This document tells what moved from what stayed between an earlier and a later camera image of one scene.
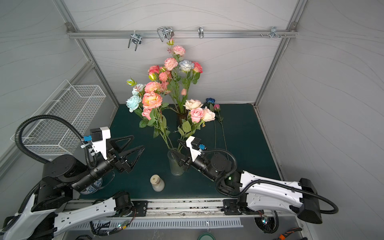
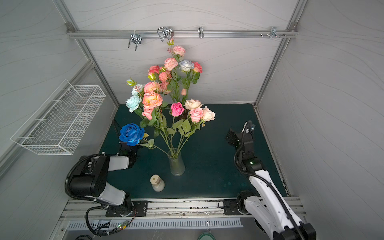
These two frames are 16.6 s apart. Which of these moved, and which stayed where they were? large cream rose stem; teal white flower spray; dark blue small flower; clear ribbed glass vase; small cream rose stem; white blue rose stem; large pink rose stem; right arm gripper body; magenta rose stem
Moved: magenta rose stem; right arm gripper body; dark blue small flower
Stayed: white blue rose stem; teal white flower spray; large pink rose stem; clear ribbed glass vase; large cream rose stem; small cream rose stem
